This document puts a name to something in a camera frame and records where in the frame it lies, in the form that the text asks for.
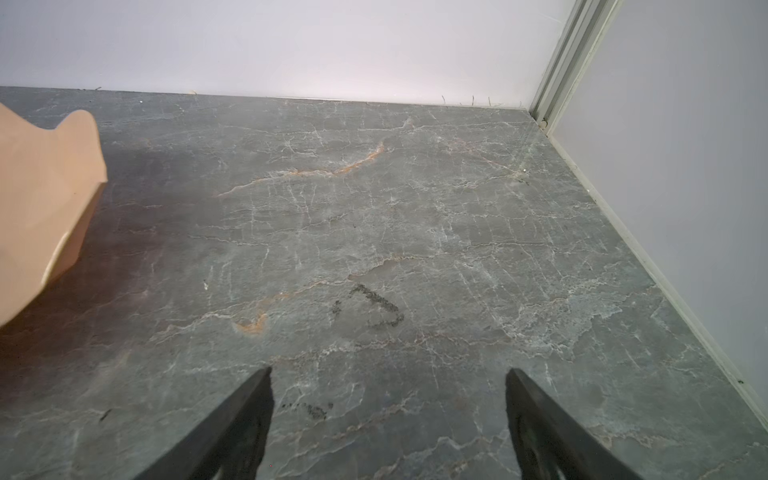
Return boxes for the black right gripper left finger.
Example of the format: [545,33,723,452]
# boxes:
[137,366,275,480]

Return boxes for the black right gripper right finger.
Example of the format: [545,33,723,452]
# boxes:
[505,368,639,479]

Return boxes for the peach wavy fruit bowl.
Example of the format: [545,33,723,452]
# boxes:
[1,107,108,324]

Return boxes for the aluminium frame corner post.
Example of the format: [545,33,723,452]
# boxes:
[529,0,622,135]

